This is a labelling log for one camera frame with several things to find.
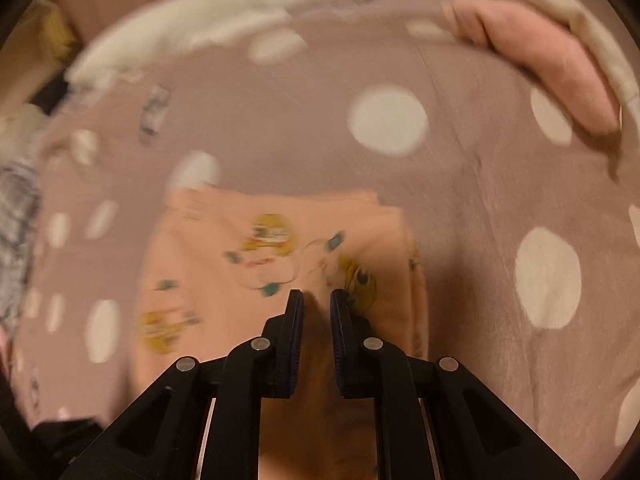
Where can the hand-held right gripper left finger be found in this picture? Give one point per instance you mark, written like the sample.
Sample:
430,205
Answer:
292,340

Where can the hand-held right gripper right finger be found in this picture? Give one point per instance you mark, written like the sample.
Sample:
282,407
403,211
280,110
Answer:
341,340

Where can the orange printed long-sleeve shirt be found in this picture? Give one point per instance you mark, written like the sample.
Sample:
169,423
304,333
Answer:
240,270

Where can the brown polka dot blanket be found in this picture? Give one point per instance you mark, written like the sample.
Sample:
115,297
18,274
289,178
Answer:
450,170

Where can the plaid grey quilt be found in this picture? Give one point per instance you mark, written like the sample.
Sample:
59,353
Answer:
15,240

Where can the white goose plush toy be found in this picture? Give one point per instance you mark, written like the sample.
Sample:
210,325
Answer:
210,15

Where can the pink folded garment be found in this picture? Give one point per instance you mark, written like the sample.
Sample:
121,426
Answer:
540,55

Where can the white folded garment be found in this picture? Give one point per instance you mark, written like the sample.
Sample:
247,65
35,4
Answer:
575,25

